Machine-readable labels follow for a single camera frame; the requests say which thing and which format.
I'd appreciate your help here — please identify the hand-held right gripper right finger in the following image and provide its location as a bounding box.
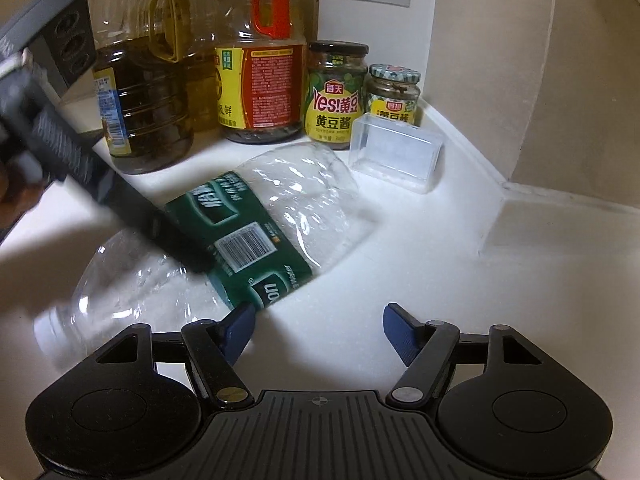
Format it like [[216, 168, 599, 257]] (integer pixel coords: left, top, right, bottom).
[[382, 303, 543, 406]]

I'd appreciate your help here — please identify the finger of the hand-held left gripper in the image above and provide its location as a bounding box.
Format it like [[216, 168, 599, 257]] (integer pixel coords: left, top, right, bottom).
[[62, 152, 216, 276]]

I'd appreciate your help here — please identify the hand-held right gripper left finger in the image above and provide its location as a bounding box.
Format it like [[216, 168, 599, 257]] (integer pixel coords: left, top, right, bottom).
[[95, 302, 257, 408]]

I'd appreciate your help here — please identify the clear water bottle green label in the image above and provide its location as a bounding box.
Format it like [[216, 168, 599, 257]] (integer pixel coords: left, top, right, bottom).
[[34, 141, 378, 356]]

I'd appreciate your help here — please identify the dark oil bottle blue label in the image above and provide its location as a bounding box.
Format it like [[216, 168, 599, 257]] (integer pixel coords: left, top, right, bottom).
[[90, 0, 196, 176]]

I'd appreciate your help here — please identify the yellow oil bottle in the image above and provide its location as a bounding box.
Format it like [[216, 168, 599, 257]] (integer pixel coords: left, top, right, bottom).
[[172, 0, 226, 133]]

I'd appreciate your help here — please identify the clear plastic box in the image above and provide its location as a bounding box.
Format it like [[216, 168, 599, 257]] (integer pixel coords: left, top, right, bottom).
[[348, 112, 446, 193]]

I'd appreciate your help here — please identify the large sauce jar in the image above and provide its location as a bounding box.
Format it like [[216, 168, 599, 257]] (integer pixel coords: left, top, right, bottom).
[[304, 41, 370, 151]]

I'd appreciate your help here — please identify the small sauce jar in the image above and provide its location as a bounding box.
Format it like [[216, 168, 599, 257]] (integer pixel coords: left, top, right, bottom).
[[364, 63, 422, 128]]

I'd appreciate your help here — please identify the oil bottle with orange handle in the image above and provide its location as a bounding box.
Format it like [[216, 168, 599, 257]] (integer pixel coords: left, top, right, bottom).
[[214, 0, 308, 145]]

